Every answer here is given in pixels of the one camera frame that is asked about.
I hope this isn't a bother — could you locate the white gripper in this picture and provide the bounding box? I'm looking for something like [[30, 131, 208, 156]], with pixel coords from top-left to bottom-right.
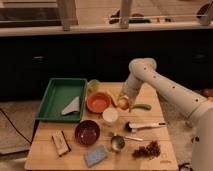
[[117, 74, 143, 110]]

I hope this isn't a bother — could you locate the red yellow apple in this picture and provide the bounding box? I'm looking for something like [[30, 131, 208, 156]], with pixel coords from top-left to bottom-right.
[[118, 98, 129, 110]]

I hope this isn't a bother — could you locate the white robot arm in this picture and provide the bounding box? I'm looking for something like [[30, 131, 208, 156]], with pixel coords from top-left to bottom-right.
[[120, 58, 213, 171]]

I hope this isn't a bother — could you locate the white paper cup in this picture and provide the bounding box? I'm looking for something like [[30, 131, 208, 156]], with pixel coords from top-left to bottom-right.
[[102, 107, 118, 126]]

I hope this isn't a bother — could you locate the green cup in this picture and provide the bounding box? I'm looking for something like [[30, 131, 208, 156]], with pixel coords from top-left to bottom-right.
[[87, 79, 100, 93]]

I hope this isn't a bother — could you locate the metal measuring cup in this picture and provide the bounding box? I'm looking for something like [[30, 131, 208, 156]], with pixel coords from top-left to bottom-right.
[[110, 133, 143, 152]]

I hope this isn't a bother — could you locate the yellow banana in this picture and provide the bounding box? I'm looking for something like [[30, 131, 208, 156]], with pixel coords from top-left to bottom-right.
[[107, 91, 118, 107]]

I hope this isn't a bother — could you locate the green chili pepper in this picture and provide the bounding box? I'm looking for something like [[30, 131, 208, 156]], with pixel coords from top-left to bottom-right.
[[129, 104, 152, 112]]

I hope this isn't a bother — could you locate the orange bowl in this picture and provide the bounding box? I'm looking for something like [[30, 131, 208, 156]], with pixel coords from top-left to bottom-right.
[[86, 92, 111, 113]]

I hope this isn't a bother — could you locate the dark red bowl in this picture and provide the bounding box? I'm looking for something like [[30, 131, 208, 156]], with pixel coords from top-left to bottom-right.
[[75, 120, 100, 146]]

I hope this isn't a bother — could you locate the grey folded cloth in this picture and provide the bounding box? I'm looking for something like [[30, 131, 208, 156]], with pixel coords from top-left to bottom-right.
[[61, 96, 80, 115]]

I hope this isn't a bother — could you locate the green plastic tray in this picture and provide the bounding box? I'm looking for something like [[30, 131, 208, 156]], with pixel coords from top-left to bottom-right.
[[36, 78, 87, 123]]

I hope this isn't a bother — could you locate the blue sponge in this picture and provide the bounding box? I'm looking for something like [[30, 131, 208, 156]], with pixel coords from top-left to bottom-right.
[[84, 145, 106, 167]]

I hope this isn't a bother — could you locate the wooden block eraser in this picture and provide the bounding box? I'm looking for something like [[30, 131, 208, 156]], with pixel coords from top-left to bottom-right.
[[52, 131, 71, 156]]

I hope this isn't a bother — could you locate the black cable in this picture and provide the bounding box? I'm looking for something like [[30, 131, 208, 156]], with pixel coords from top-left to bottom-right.
[[0, 108, 33, 145]]

